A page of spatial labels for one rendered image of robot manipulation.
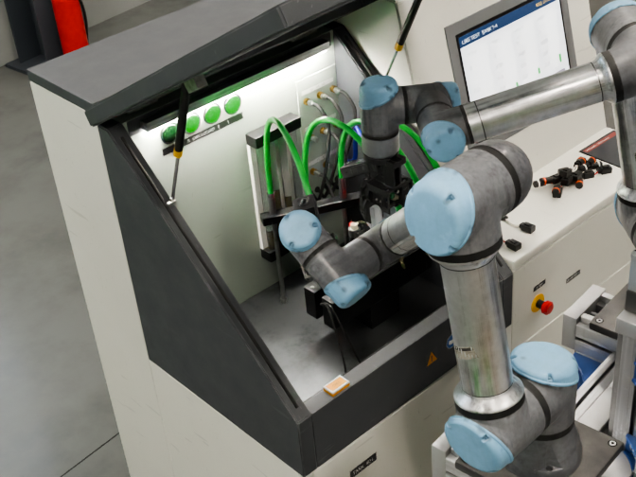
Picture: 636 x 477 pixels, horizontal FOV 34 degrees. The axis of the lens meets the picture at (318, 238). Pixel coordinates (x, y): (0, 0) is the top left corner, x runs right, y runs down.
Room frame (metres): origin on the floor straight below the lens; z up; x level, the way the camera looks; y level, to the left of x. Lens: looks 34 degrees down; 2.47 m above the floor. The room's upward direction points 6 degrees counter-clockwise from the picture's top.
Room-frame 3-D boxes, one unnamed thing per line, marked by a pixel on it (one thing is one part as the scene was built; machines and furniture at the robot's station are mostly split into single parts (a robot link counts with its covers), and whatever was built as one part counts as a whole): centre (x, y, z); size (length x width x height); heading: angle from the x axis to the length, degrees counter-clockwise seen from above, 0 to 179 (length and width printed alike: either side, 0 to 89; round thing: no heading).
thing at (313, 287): (2.09, -0.12, 0.91); 0.34 x 0.10 x 0.15; 130
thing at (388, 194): (1.84, -0.15, 1.37); 0.09 x 0.08 x 0.12; 40
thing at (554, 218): (2.35, -0.66, 0.96); 0.70 x 0.22 x 0.03; 130
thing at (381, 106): (1.84, -0.15, 1.53); 0.09 x 0.08 x 0.11; 91
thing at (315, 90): (2.37, -0.04, 1.20); 0.13 x 0.03 x 0.31; 130
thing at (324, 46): (2.22, 0.14, 1.43); 0.54 x 0.03 x 0.02; 130
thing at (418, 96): (1.83, -0.24, 1.52); 0.11 x 0.11 x 0.08; 1
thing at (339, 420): (1.83, -0.18, 0.87); 0.62 x 0.04 x 0.16; 130
